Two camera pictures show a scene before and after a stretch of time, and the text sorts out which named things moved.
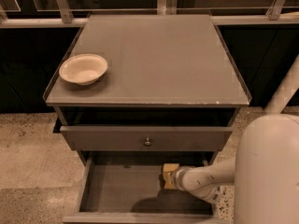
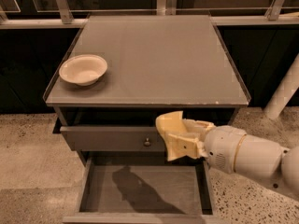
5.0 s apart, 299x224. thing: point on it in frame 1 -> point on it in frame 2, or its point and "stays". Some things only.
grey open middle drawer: [127, 187] stays
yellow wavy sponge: [168, 169] -> [171, 123]
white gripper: [178, 178] -> [221, 147]
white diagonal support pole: [285, 91] stays
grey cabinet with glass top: [168, 96] stays
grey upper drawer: [145, 139] stays
